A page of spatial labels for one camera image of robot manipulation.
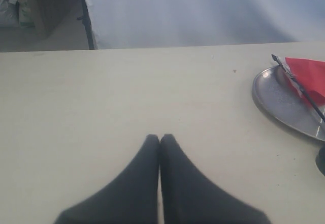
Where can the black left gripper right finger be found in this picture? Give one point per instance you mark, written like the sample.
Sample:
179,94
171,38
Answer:
188,196

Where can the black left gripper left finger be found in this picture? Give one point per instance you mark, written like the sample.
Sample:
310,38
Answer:
130,198

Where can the red flag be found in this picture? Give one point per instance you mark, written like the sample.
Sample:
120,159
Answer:
306,76

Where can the dark round object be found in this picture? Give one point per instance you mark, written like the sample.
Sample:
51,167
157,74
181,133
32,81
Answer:
320,160

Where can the round silver metal plate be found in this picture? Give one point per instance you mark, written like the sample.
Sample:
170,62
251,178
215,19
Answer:
273,95

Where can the white backdrop cloth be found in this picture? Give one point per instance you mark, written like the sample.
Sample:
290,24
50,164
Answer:
171,23

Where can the black backdrop stand pole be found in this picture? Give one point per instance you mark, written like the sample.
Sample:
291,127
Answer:
87,24

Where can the green and white sack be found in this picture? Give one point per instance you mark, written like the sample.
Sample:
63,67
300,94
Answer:
25,17

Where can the white sack in background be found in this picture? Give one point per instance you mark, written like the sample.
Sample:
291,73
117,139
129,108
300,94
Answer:
9,17

